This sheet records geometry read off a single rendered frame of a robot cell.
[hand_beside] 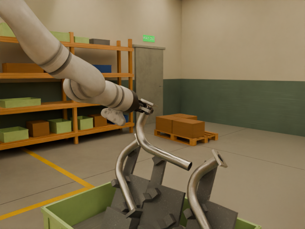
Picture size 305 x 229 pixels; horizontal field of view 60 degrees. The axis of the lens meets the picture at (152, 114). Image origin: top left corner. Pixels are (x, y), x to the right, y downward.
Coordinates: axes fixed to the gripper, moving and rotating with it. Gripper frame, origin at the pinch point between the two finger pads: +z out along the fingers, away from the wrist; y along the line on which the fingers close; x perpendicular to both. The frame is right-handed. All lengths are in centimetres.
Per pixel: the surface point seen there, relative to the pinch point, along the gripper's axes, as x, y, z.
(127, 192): 31.1, -4.6, 5.5
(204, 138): 23, 121, 447
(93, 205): 45.8, 9.7, 9.8
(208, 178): 11.7, -28.9, 5.2
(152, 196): 26.6, -14.7, 4.4
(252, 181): 40, -10, 303
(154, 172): 19.6, -10.3, 7.2
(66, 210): 47.7, 12.0, -2.2
